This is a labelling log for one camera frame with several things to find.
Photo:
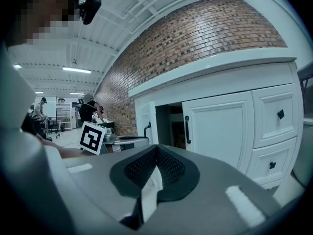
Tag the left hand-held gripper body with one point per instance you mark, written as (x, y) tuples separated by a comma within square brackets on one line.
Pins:
[(91, 137)]

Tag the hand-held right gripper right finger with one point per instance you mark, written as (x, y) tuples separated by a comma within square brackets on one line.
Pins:
[(176, 172)]

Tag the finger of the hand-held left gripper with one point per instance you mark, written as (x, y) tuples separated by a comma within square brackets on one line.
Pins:
[(132, 140)]

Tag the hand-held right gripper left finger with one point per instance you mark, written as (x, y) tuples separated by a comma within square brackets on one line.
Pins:
[(137, 172)]

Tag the person's left forearm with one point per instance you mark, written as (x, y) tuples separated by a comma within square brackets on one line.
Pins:
[(66, 150)]

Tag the white closed cabinet panel door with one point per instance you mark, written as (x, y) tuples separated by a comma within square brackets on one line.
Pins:
[(217, 128)]

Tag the white vanity cabinet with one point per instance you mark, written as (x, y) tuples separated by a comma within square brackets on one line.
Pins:
[(220, 82)]

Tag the white shelving rack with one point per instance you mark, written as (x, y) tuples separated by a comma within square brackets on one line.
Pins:
[(64, 116)]

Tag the white board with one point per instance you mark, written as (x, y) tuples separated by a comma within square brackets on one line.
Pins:
[(50, 106)]

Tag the ceiling light panel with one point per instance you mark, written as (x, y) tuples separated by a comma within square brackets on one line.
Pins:
[(17, 66), (76, 70)]

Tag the person's white shirt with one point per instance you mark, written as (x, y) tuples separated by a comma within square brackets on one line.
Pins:
[(14, 94)]

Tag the black drawer knob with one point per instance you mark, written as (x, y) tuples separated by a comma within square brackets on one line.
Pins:
[(280, 114), (273, 165)]

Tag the white large drawer front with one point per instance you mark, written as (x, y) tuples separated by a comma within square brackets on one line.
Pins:
[(266, 121)]

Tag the white basin countertop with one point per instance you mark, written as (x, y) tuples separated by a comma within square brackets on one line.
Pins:
[(207, 68)]

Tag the white small drawer front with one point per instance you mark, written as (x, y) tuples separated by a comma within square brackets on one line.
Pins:
[(286, 160)]

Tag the person's head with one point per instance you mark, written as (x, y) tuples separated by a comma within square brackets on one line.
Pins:
[(31, 11)]

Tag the black head-mounted camera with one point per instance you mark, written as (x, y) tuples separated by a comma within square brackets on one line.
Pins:
[(91, 7)]

